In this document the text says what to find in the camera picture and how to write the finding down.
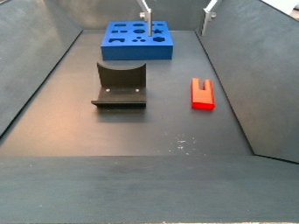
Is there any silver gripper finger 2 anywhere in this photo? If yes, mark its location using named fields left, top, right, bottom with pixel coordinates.
left=200, top=0, right=218, bottom=35
left=136, top=0, right=152, bottom=37

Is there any red slotted square-circle object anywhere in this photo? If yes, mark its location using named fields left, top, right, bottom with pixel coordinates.
left=190, top=78, right=214, bottom=110

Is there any blue foam shape board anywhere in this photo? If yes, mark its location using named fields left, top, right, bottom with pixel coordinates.
left=99, top=21, right=173, bottom=60

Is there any black curved fixture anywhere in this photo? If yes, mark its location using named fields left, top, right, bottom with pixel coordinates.
left=90, top=64, right=146, bottom=109

